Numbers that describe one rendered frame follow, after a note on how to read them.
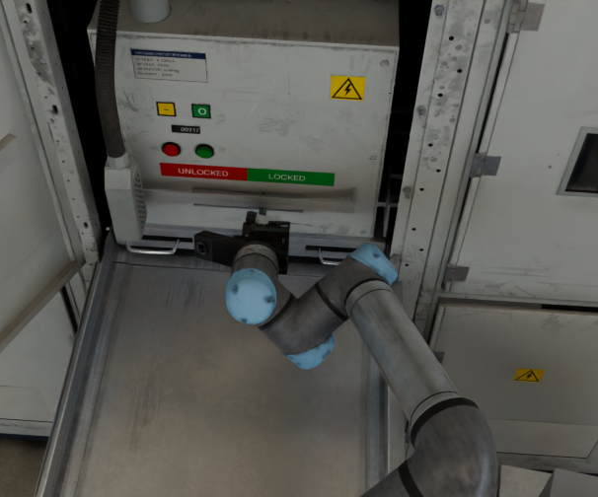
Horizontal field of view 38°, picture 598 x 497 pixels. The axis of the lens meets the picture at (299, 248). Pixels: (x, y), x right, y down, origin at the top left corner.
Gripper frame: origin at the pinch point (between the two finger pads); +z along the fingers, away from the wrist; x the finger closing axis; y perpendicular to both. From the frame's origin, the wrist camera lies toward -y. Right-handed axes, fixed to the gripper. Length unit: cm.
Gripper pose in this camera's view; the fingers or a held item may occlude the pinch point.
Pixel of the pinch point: (252, 221)
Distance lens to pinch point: 162.6
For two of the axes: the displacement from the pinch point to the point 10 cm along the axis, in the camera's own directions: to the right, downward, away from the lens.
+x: 0.4, -9.3, -3.7
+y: 10.0, 0.5, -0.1
